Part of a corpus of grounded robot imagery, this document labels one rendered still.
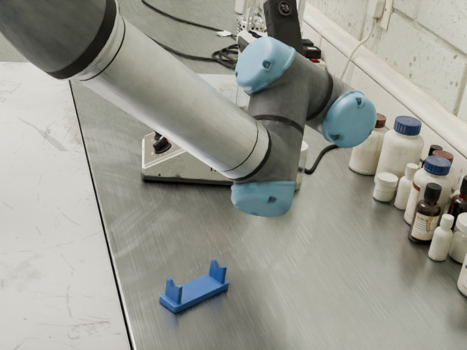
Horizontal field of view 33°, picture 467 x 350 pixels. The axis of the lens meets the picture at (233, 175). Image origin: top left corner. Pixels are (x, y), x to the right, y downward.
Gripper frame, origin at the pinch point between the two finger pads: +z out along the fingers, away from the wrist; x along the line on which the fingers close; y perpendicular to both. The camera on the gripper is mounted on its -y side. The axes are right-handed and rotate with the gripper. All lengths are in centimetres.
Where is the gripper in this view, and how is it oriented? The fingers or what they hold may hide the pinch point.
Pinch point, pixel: (247, 32)
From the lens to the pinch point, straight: 131.1
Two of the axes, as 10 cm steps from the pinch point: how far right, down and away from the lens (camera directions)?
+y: -1.2, 9.0, 4.2
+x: 9.1, -0.7, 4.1
